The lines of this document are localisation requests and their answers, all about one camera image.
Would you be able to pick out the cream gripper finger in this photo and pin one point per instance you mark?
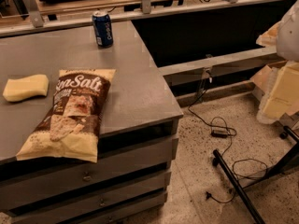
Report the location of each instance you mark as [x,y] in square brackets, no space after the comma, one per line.
[284,96]

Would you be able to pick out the grey drawer cabinet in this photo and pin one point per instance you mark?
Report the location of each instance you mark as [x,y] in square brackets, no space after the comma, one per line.
[131,175]

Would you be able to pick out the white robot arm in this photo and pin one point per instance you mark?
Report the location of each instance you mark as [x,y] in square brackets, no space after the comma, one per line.
[288,36]

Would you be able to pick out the cardboard box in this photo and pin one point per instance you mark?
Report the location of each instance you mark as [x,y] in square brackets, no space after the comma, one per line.
[261,77]

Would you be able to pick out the black metal stand leg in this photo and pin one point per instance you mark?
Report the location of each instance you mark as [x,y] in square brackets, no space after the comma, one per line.
[289,161]

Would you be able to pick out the blue pepsi can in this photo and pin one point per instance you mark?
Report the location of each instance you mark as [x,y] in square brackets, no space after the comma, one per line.
[102,28]

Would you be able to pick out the brown sea salt chip bag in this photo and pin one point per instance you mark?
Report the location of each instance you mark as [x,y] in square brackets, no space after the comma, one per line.
[71,128]

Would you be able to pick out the yellow sponge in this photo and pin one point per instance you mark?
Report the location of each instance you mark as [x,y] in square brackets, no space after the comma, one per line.
[17,90]

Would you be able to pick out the black power adapter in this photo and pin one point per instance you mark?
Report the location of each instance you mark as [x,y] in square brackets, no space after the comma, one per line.
[219,134]

